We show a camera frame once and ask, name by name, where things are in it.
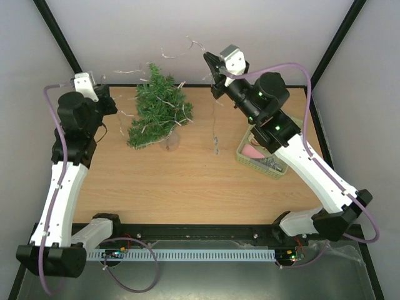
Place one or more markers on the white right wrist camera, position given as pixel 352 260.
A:
pixel 233 59

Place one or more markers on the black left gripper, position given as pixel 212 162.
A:
pixel 104 92

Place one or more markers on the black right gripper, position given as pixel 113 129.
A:
pixel 219 80

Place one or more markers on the light blue slotted cable duct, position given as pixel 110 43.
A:
pixel 185 255

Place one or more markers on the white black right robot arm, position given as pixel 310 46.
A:
pixel 261 103

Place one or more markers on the green perforated plastic basket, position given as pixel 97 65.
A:
pixel 249 138

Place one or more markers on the small green christmas tree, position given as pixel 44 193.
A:
pixel 161 107

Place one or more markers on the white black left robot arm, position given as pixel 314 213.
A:
pixel 53 249

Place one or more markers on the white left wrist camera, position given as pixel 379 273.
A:
pixel 84 83

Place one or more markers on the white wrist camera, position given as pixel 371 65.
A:
pixel 233 59
pixel 84 83

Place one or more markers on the black front mounting rail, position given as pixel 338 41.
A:
pixel 154 232

